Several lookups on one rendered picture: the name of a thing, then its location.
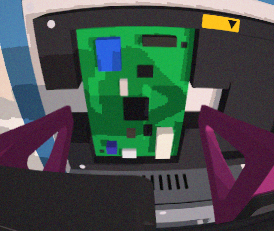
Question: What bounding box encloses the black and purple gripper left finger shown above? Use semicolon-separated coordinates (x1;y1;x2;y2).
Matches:
0;106;74;173

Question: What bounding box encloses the green circuit board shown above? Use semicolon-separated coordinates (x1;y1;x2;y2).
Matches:
76;26;195;159

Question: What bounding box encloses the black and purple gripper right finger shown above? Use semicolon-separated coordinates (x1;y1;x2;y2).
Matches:
198;105;274;224

